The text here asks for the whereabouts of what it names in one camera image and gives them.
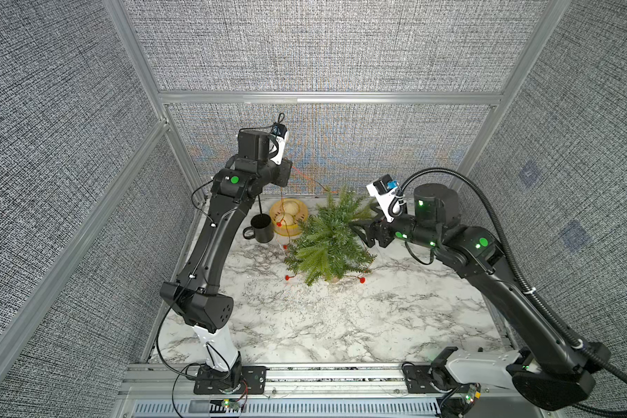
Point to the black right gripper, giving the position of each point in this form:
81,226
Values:
375,228

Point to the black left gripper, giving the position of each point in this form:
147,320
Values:
281,179

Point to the small green christmas tree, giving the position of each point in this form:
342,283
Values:
332,240

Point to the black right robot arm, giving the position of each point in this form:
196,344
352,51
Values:
549,371

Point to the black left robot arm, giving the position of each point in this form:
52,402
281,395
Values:
253,144

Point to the white steamed bun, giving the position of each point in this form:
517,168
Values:
284,220
291,207

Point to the yellow bamboo steamer basket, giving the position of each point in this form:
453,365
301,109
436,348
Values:
294,230

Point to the black mug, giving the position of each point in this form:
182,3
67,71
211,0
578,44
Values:
260,229

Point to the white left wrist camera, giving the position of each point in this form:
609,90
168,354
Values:
278,139

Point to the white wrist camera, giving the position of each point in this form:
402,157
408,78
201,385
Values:
388,195
278,139

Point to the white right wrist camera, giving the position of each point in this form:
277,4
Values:
388,195

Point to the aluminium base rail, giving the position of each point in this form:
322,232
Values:
310,390

